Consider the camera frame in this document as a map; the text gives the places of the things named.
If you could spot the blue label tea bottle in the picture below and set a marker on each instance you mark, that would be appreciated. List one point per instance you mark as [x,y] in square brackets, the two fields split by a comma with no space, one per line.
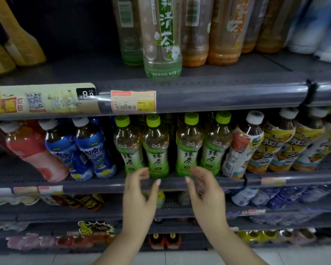
[95,149]
[62,149]

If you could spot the white label tea bottle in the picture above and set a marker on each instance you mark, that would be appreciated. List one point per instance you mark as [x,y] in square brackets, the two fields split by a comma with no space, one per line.
[242,149]

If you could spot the grey metal store shelf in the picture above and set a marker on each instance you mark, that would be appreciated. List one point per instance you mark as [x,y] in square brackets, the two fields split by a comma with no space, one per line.
[223,91]

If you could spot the person's right forearm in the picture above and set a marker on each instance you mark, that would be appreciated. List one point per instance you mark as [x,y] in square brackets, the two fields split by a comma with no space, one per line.
[231,248]

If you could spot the red label tea bottle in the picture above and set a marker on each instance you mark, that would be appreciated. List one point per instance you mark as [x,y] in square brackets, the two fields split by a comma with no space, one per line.
[30,147]

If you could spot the row of yellow cap bottles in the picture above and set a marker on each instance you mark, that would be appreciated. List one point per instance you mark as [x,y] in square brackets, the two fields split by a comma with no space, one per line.
[275,235]

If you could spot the person's right hand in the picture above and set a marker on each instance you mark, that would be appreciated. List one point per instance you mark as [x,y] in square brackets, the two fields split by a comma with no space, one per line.
[209,201]

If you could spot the row of dark drink bottles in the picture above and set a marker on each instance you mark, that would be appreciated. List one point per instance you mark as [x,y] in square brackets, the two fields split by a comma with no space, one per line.
[82,201]

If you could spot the yellow promotional shelf strip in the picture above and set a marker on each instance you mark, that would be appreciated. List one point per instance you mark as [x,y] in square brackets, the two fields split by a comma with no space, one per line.
[41,100]

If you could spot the yellow label iced tea bottle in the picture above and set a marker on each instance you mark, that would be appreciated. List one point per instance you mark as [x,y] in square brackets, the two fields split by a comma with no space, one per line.
[322,149]
[273,146]
[300,146]

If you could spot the yellow thumb promotional sticker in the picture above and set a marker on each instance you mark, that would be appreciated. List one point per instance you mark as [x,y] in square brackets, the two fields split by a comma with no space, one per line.
[95,228]

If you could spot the black shelf divider clip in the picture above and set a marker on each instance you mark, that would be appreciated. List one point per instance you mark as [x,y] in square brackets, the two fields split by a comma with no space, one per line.
[310,92]

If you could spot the person's left thumb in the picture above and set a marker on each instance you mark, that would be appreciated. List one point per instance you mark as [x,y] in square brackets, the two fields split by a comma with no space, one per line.
[155,190]

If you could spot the small yellow green bottle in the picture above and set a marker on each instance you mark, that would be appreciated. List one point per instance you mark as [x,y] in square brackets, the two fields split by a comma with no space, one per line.
[160,198]

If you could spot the person's left hand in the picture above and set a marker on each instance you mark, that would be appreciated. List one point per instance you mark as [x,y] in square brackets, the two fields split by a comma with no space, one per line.
[138,201]

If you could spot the red and white price label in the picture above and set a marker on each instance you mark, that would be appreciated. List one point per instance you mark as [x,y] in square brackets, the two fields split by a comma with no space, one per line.
[38,190]

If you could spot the red and yellow price label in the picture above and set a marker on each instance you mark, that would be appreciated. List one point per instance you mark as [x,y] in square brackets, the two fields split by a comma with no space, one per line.
[132,102]

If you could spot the row of pink packets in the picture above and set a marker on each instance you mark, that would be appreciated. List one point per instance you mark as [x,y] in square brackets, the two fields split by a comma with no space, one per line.
[58,241]

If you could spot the orange and yellow price label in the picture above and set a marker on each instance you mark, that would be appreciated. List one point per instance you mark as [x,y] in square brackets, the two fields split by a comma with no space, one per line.
[273,181]

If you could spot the row of clear water bottles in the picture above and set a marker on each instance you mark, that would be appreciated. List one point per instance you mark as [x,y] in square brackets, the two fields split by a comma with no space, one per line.
[278,195]

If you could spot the person's right thumb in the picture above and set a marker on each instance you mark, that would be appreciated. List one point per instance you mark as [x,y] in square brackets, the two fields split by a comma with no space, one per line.
[191,189]

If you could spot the tall green jasmine tea bottle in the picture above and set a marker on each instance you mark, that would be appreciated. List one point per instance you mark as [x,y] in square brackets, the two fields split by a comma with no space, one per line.
[128,30]
[161,38]

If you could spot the person's left forearm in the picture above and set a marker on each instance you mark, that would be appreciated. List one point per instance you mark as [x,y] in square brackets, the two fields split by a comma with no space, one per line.
[127,249]

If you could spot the orange label amber tea bottle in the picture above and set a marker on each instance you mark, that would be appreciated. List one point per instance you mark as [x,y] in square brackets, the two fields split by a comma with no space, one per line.
[229,30]

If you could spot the tall amber tea bottle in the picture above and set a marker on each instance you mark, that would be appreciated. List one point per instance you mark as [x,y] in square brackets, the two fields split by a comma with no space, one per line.
[195,33]
[273,27]
[252,33]

